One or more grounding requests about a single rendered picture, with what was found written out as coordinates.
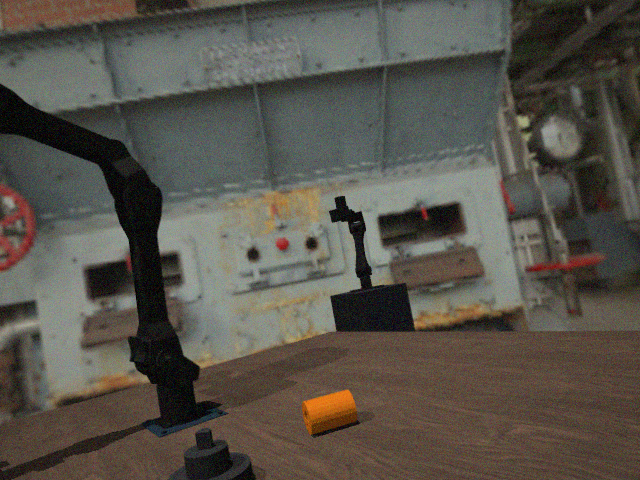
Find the orange knob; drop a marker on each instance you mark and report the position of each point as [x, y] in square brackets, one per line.
[329, 411]

